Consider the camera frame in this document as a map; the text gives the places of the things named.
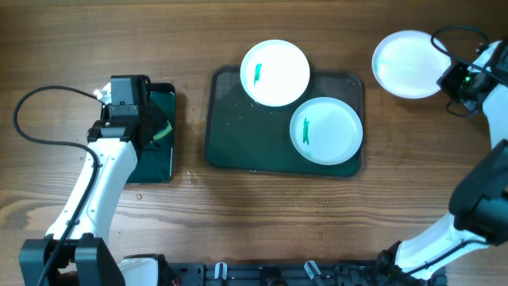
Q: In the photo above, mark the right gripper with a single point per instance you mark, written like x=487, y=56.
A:
x=448, y=79

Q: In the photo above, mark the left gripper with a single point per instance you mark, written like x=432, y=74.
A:
x=155, y=129

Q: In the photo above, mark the green yellow sponge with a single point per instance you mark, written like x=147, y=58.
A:
x=164, y=132

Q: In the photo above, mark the white plate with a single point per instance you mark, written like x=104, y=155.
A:
x=275, y=73
x=409, y=63

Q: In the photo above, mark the white plate top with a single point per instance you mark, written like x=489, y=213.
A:
x=275, y=73

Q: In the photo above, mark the light blue plate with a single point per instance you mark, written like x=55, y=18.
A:
x=326, y=131

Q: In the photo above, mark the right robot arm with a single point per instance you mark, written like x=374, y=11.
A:
x=477, y=210

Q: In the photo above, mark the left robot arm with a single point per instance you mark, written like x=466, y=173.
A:
x=131, y=143

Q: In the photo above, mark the small black water tray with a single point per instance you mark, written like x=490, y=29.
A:
x=155, y=166

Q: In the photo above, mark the large dark green tray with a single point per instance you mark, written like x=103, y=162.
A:
x=244, y=135

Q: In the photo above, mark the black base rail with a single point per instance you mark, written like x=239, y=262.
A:
x=342, y=273

